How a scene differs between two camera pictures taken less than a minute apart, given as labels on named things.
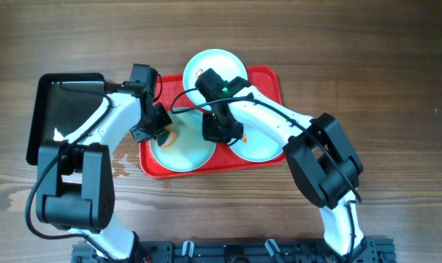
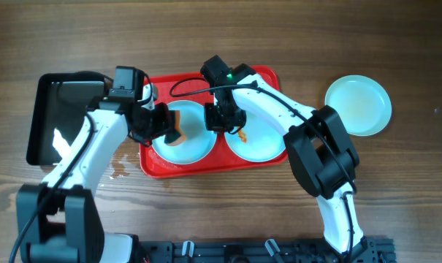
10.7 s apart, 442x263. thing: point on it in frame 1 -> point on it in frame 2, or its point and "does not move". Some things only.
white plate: [227, 64] -> [199, 143]
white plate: [188, 151] -> [363, 104]
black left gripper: [147, 131] does not move
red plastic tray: [265, 79] does not move
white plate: [258, 144] does not move
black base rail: [370, 250] does not move
